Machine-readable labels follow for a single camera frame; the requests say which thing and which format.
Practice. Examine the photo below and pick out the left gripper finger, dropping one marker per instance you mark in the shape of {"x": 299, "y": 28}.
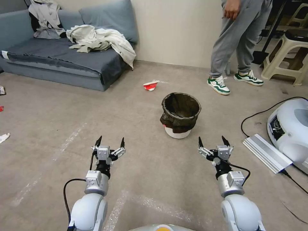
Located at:
{"x": 95, "y": 149}
{"x": 119, "y": 151}

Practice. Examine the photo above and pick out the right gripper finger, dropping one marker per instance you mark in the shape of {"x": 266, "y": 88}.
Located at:
{"x": 229, "y": 144}
{"x": 204, "y": 151}

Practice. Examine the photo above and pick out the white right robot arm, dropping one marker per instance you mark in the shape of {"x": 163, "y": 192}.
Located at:
{"x": 240, "y": 211}

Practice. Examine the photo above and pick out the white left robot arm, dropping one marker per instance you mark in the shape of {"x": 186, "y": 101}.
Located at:
{"x": 89, "y": 211}

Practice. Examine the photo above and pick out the white round trash can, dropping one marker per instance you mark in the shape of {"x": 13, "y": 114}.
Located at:
{"x": 176, "y": 134}

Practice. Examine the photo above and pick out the black trash bag liner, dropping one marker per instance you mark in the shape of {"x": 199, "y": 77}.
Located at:
{"x": 168, "y": 120}

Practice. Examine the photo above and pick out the silver aluminium profile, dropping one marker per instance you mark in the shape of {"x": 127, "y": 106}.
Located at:
{"x": 267, "y": 151}

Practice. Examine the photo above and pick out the white and green sneaker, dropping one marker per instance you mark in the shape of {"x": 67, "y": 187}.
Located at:
{"x": 219, "y": 85}
{"x": 247, "y": 77}

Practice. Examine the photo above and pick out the white rounded machine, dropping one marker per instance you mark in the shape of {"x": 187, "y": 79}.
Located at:
{"x": 293, "y": 134}

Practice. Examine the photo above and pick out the crushed red white paper cup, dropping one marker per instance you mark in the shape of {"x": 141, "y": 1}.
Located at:
{"x": 150, "y": 86}

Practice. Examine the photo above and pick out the grey-blue sofa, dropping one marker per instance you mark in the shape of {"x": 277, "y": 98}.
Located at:
{"x": 60, "y": 72}

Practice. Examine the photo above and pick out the white crumpled paper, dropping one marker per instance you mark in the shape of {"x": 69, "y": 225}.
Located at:
{"x": 3, "y": 138}

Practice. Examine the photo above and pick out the person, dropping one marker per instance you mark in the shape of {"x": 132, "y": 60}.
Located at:
{"x": 228, "y": 43}

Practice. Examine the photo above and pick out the dark grey sofa blanket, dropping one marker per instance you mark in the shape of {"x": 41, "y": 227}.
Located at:
{"x": 60, "y": 53}

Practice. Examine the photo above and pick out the cream crumpled garment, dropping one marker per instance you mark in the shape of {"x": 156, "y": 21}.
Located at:
{"x": 115, "y": 41}

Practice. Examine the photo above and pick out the beige plastic stool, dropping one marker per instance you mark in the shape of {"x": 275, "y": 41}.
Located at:
{"x": 299, "y": 14}
{"x": 288, "y": 48}

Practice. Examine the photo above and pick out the grey-blue sofa cushion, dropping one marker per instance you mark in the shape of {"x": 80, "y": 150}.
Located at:
{"x": 113, "y": 19}

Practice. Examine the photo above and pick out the beige and black jacket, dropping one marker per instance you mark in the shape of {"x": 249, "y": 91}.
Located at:
{"x": 45, "y": 14}

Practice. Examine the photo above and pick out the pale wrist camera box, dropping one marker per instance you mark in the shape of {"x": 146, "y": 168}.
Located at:
{"x": 223, "y": 151}
{"x": 103, "y": 152}

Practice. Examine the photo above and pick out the black desk frame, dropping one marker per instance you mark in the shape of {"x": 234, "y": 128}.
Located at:
{"x": 272, "y": 29}

